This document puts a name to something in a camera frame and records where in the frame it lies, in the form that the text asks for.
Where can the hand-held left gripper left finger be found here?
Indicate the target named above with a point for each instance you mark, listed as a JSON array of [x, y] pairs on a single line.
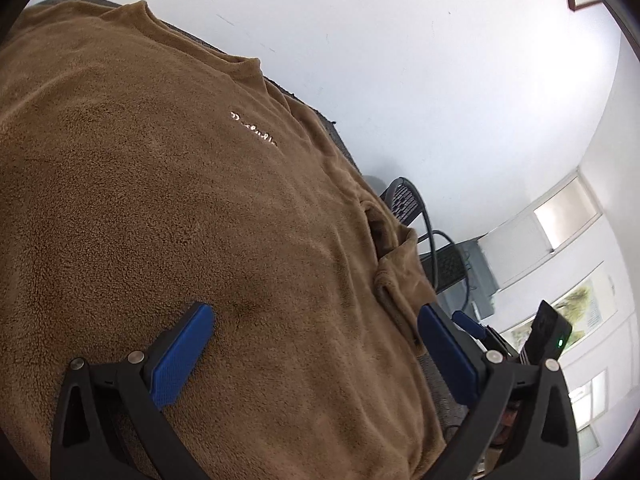
[[182, 355]]

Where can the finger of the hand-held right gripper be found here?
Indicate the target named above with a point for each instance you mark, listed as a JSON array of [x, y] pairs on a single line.
[[470, 324]]

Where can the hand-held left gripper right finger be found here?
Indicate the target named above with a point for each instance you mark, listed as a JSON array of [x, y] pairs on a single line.
[[447, 355]]

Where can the brown fleece sweater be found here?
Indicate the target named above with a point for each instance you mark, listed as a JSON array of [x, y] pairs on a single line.
[[175, 185]]

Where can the grey box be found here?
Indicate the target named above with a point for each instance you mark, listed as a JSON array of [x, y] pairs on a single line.
[[482, 275]]

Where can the white framed window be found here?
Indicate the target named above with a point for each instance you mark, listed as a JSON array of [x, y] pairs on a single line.
[[565, 212]]

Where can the dark dotted tablecloth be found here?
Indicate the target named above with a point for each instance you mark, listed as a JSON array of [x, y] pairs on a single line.
[[344, 145]]

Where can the wall poster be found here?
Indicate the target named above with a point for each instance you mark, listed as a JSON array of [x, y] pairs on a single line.
[[585, 307]]

